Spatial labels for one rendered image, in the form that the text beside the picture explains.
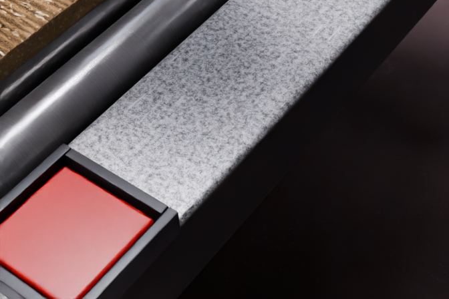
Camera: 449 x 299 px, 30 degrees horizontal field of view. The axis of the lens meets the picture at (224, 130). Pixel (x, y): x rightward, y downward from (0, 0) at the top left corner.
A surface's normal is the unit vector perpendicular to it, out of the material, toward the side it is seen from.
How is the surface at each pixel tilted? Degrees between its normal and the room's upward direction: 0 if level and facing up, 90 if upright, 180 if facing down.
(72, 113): 50
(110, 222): 0
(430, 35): 1
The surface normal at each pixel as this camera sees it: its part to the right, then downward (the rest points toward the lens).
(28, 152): 0.58, -0.11
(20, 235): -0.04, -0.66
